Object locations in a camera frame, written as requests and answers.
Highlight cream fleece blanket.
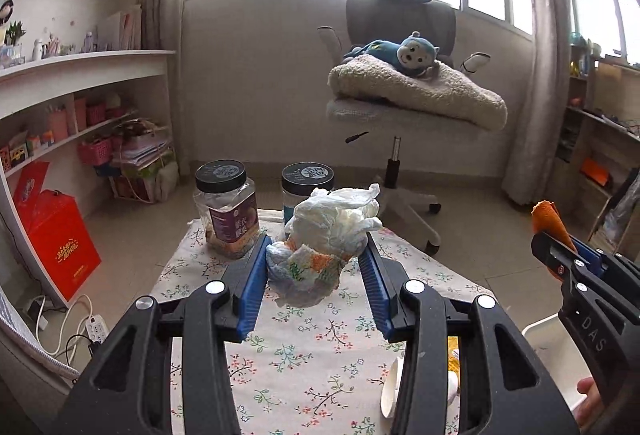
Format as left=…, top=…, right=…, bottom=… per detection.
left=327, top=54, right=509, bottom=132

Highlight white ribbed panel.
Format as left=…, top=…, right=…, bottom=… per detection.
left=0, top=289, right=82, bottom=382

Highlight wooden computer desk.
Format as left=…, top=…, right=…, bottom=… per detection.
left=550, top=42, right=640, bottom=257

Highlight black-lid clear plastic jar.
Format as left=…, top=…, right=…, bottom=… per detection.
left=280, top=161, right=335, bottom=227

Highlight white plastic trash bin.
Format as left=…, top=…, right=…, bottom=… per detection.
left=521, top=314, right=602, bottom=417

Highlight pile of papers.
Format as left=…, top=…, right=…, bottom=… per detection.
left=112, top=117, right=176, bottom=167

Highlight narrow side window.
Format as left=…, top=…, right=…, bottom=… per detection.
left=567, top=0, right=640, bottom=67

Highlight white folders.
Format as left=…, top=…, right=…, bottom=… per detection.
left=96, top=4, right=144, bottom=51

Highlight beige patterned curtain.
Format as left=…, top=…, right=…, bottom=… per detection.
left=139, top=0, right=189, bottom=167

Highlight white power strip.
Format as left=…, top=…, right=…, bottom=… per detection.
left=84, top=314, right=109, bottom=344

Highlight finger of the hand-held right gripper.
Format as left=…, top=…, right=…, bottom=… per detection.
left=530, top=231, right=584, bottom=275
left=569, top=236, right=609, bottom=269

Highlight person's right hand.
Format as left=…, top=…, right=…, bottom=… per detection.
left=574, top=377, right=609, bottom=422

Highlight silver folded umbrella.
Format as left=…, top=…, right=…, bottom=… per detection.
left=597, top=174, right=640, bottom=242

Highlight grey office chair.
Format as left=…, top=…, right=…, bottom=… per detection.
left=317, top=0, right=494, bottom=256

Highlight white plastic wrapper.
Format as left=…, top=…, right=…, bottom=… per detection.
left=264, top=183, right=385, bottom=309

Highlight white bookshelf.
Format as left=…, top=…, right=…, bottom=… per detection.
left=0, top=0, right=179, bottom=312

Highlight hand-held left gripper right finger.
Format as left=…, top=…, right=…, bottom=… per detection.
left=357, top=232, right=582, bottom=435

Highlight orange box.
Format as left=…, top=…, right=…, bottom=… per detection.
left=579, top=158, right=612, bottom=186

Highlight purple-label clear plastic jar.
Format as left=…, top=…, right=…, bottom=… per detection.
left=193, top=160, right=261, bottom=261

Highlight blue monkey plush toy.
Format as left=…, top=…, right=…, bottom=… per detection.
left=342, top=30, right=441, bottom=79

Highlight red gift bag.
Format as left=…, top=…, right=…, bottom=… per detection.
left=27, top=190, right=103, bottom=307

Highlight red paper bag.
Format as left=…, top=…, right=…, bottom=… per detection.
left=12, top=160, right=51, bottom=217

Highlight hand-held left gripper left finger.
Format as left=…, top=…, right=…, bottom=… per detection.
left=47, top=232, right=274, bottom=435

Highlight small potted plant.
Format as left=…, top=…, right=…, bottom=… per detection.
left=4, top=19, right=27, bottom=62

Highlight yellow snack packet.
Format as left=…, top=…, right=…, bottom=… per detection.
left=446, top=336, right=461, bottom=374

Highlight white power cable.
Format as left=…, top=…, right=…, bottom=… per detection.
left=22, top=294, right=94, bottom=357

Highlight grey patterned curtain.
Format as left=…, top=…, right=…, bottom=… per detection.
left=502, top=0, right=569, bottom=206

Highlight floral tablecloth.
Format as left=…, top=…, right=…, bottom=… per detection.
left=150, top=209, right=497, bottom=435

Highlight pink plastic basket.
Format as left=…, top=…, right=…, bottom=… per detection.
left=77, top=137, right=114, bottom=166

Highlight orange textured rag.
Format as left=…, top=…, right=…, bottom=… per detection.
left=530, top=200, right=577, bottom=282

